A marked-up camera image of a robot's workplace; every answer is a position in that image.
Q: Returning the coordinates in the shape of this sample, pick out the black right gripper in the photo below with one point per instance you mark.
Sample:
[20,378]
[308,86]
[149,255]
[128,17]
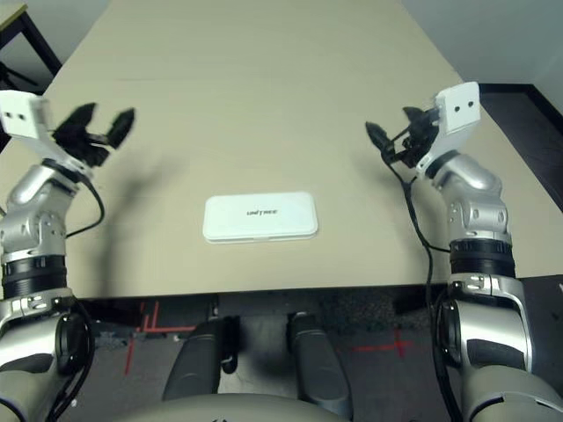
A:
[418,140]

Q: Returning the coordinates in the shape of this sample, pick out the white plastic pencil case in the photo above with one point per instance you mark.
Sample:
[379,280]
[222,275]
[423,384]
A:
[259,215]

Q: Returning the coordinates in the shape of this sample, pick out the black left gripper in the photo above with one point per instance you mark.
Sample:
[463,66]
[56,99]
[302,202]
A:
[83,147]

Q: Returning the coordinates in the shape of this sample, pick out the dark grey right robot leg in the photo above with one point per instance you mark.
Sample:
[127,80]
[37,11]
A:
[319,360]

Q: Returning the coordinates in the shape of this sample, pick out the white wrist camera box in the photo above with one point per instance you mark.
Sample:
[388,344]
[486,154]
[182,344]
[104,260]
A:
[22,114]
[457,107]

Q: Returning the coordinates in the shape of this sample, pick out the side table with black frame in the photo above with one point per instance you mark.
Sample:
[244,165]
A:
[41,44]

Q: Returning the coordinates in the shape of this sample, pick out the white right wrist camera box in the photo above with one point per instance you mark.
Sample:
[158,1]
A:
[457,107]

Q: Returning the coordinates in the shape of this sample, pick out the grey robot torso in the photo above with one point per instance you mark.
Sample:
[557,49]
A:
[220,409]

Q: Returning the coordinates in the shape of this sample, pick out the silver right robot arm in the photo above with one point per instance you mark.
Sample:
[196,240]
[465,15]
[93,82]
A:
[479,211]

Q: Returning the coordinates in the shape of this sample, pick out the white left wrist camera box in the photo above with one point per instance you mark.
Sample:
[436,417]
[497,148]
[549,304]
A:
[22,114]

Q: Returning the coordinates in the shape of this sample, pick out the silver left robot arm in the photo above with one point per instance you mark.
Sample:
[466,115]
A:
[31,220]

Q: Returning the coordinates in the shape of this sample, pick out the black tripod stand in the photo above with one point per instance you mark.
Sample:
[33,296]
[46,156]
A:
[17,77]

